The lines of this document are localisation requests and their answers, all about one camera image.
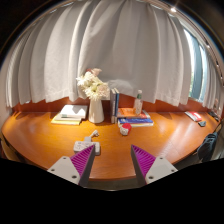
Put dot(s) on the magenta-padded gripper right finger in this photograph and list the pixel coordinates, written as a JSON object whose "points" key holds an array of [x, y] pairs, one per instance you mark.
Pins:
{"points": [[150, 165]]}

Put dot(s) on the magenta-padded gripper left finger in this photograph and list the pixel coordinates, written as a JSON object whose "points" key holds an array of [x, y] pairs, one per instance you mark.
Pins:
{"points": [[74, 165]]}

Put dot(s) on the red and white charger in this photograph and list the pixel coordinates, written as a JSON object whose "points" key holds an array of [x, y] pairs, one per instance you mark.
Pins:
{"points": [[125, 129]]}

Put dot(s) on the white power strip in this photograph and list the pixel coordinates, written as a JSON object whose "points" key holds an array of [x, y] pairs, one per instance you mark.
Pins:
{"points": [[81, 146]]}

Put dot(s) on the yellow book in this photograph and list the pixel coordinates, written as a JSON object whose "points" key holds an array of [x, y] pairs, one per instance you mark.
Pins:
{"points": [[65, 121]]}

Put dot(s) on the white book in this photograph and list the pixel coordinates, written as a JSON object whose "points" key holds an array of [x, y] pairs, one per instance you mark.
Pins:
{"points": [[74, 111]]}

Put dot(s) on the white ceramic vase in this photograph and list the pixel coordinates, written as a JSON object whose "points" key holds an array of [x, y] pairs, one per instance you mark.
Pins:
{"points": [[96, 113]]}

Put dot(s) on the orange book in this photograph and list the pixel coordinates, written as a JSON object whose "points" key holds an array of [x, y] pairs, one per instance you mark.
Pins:
{"points": [[128, 112]]}

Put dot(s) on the black bag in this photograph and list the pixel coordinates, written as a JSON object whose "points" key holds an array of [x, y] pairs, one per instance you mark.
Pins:
{"points": [[207, 148]]}

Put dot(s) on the clear drink bottle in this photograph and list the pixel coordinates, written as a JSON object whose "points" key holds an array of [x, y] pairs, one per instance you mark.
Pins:
{"points": [[138, 105]]}

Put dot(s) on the red booklet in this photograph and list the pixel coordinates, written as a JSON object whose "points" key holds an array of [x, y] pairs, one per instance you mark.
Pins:
{"points": [[193, 116]]}

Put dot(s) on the small dark object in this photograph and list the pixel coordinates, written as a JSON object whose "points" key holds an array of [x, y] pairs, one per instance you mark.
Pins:
{"points": [[202, 123]]}

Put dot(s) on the grey standing book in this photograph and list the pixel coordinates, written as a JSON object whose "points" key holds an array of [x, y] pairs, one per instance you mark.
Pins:
{"points": [[112, 106]]}

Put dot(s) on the blue standing book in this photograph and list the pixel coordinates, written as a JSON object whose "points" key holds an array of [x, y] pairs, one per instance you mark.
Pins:
{"points": [[117, 101]]}

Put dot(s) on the white flower bouquet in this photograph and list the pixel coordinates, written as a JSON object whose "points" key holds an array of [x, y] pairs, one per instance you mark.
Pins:
{"points": [[93, 86]]}

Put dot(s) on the window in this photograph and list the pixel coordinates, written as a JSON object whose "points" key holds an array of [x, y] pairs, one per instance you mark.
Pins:
{"points": [[197, 66]]}

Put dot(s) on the white curtain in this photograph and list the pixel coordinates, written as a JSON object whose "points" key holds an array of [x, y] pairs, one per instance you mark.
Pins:
{"points": [[100, 40]]}

